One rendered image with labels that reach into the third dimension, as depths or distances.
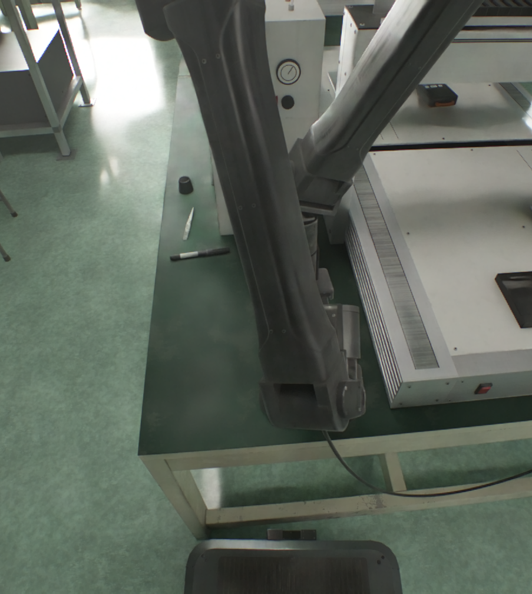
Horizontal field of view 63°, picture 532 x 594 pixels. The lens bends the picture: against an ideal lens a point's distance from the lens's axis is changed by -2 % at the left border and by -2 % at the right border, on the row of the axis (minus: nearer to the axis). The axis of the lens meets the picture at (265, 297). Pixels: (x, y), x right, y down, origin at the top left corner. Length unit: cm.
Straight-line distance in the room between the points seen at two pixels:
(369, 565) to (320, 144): 101
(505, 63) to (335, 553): 111
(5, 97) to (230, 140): 268
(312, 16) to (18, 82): 224
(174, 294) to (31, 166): 216
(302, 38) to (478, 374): 63
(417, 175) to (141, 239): 148
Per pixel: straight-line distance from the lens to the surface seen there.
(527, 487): 157
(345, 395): 41
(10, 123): 306
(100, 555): 158
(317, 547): 125
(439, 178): 115
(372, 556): 126
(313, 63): 87
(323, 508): 138
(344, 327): 48
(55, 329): 203
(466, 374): 78
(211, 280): 99
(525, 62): 96
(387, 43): 47
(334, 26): 230
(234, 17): 35
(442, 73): 89
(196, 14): 36
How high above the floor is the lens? 148
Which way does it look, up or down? 51 degrees down
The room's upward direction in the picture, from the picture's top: 1 degrees counter-clockwise
